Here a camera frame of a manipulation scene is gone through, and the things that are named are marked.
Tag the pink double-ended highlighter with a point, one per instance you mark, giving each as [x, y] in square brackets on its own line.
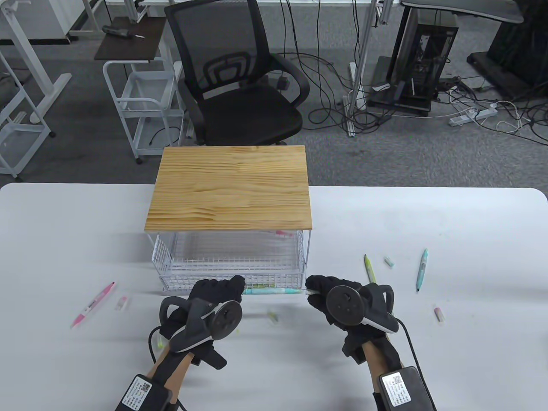
[282, 233]
[92, 305]

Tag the dark brown side table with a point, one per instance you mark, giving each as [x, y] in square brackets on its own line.
[128, 45]

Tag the person's left forearm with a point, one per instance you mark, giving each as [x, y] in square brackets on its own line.
[177, 376]

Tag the teal double-ended highlighter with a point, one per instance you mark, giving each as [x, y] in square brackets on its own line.
[274, 291]
[422, 269]

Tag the white power strip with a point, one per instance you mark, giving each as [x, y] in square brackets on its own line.
[473, 115]

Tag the black machine base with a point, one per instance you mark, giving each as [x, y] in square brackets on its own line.
[518, 55]

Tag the black mesh office chair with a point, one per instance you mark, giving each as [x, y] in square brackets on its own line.
[244, 113]

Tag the teal highlighter cap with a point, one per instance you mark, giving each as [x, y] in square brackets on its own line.
[388, 262]

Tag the aluminium profile post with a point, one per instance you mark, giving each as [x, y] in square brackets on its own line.
[359, 85]

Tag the white desk leg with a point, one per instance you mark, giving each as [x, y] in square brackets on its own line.
[51, 92]

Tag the pink highlighter cap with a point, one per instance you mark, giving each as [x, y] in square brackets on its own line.
[121, 303]
[439, 314]

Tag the black tracking controller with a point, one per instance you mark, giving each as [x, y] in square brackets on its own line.
[227, 319]
[342, 304]

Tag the grey standing desk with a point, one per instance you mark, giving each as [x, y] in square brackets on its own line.
[471, 10]

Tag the person's right hand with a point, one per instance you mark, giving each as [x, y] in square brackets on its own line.
[319, 295]

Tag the black power adapter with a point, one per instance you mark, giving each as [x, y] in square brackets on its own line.
[282, 81]

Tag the person's right forearm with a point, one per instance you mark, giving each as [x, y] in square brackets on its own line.
[372, 364]

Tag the black computer tower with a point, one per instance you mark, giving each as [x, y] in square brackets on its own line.
[428, 55]

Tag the person's left hand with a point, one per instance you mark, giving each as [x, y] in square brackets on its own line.
[214, 291]

